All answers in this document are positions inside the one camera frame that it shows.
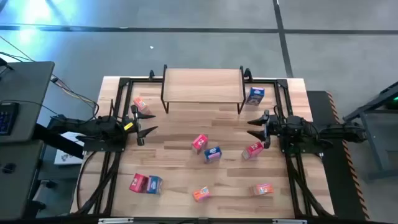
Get blue Frosted Flakes cereal box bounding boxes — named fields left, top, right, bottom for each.
left=245, top=86, right=266, bottom=106
left=146, top=175, right=164, bottom=195
left=203, top=146, right=223, bottom=164

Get orange Mini Wheats cereal box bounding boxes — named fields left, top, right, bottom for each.
left=249, top=182, right=275, bottom=197
left=192, top=185, right=212, bottom=203
left=132, top=96, right=152, bottom=116

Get silver metal bracket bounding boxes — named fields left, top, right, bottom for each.
left=272, top=218, right=308, bottom=224
left=98, top=217, right=134, bottom=224

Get black cable bundle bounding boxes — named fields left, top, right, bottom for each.
left=287, top=154, right=335, bottom=218
left=75, top=151, right=122, bottom=216

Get black aluminium table frame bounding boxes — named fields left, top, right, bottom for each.
left=93, top=76, right=312, bottom=218

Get white printed box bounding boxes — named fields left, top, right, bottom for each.
left=54, top=131, right=85, bottom=166

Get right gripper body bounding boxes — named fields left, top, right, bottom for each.
left=262, top=109, right=283, bottom=149

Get black round knob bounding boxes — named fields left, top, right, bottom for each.
left=1, top=162, right=17, bottom=174

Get red Froot Loops cereal box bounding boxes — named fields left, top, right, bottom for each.
left=241, top=141, right=265, bottom=161
left=191, top=134, right=209, bottom=155
left=129, top=173, right=149, bottom=194

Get floor cables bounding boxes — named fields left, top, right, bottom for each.
left=0, top=34, right=100, bottom=124

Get gray metal cart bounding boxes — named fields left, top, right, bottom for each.
left=341, top=80, right=398, bottom=182

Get black desk support beam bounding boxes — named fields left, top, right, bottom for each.
left=32, top=123, right=85, bottom=160

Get wooden shelf with black legs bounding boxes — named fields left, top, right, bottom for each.
left=160, top=64, right=247, bottom=115

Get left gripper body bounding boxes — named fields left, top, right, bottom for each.
left=120, top=105, right=146, bottom=147

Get gray desk top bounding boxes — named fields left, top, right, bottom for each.
left=0, top=61, right=56, bottom=144
left=0, top=139, right=45, bottom=221

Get black backlit keyboard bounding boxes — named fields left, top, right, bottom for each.
left=0, top=101, right=20, bottom=136

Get black mat with hazard stripe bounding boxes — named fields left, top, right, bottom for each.
left=306, top=90, right=371, bottom=222

